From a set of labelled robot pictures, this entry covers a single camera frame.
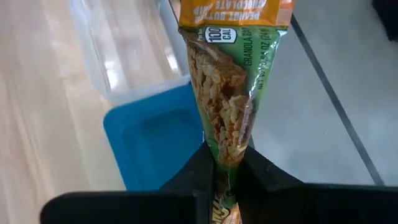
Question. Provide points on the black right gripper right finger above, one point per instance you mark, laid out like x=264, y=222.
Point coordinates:
x=295, y=205

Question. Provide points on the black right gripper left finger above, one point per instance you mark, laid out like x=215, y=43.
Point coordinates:
x=140, y=207

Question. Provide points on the teal plastic bin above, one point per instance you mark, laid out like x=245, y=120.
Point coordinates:
x=149, y=140

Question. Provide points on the clear plastic bin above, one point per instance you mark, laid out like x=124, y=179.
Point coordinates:
x=124, y=46

